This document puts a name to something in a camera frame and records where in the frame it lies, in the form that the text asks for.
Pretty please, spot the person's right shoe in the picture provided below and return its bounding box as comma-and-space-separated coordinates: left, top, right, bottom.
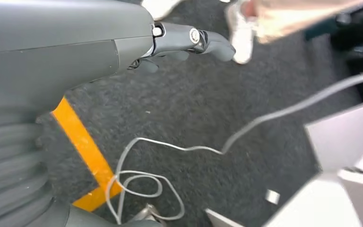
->
225, 0, 255, 65

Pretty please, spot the orange floor tape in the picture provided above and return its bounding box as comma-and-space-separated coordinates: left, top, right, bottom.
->
51, 97, 124, 213

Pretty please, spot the person's left shoe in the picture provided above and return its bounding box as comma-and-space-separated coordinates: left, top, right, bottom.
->
140, 0, 184, 21

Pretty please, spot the small white floor scrap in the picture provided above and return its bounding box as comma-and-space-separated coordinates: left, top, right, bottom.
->
265, 189, 281, 205

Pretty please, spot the white cabinet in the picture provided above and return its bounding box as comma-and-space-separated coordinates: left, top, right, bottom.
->
304, 97, 363, 227

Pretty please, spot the white cable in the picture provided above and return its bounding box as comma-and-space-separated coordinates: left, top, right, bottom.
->
104, 71, 363, 225

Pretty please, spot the pale side desk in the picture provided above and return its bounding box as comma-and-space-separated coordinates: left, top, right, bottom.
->
205, 173, 362, 227

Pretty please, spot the person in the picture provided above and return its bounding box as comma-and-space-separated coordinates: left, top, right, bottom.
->
241, 0, 363, 44

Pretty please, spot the person's shoe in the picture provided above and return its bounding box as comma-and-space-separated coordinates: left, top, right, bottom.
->
225, 0, 255, 65
140, 0, 184, 21

